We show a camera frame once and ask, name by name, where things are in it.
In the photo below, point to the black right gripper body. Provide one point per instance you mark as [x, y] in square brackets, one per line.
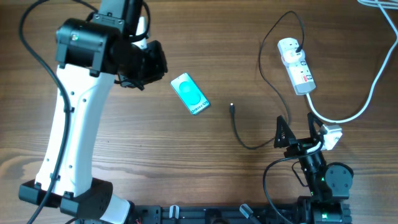
[300, 147]

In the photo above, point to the white charger adapter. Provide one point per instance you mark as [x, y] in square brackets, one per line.
[290, 57]

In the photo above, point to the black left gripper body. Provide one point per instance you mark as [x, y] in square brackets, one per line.
[144, 65]

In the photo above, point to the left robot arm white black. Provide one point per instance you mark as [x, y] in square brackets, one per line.
[109, 47]

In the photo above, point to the blue screen smartphone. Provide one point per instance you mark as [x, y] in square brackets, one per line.
[190, 94]

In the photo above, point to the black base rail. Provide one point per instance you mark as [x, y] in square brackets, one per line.
[236, 214]

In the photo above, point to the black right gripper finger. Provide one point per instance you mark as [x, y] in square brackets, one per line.
[284, 136]
[312, 121]

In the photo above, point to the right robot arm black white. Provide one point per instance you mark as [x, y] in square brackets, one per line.
[329, 183]

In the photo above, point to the white power strip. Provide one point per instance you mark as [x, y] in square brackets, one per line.
[299, 73]

